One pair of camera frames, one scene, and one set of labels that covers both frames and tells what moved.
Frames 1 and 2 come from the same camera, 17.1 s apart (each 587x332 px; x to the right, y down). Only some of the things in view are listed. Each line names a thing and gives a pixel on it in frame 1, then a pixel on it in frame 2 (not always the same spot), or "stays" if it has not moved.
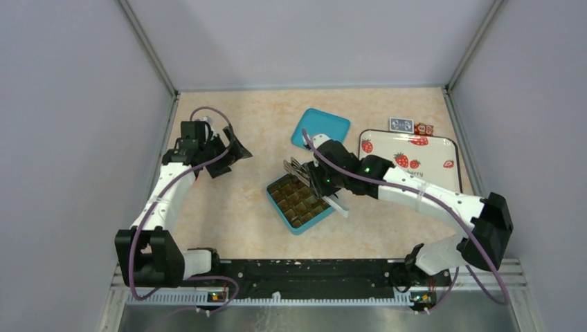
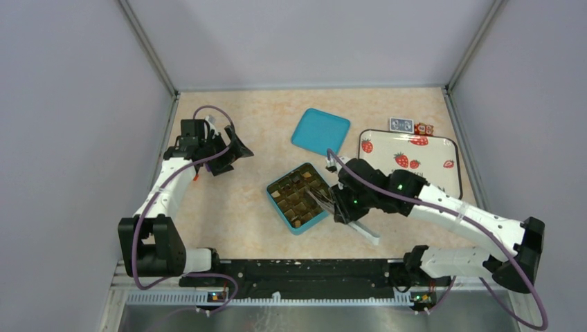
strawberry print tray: x=434 y=158 stays
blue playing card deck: x=401 y=125 stays
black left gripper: x=235 y=151 stays
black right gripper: x=314 y=169 -> x=343 y=212
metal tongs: x=302 y=172 -> x=327 y=202
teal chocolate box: x=297 y=203 stays
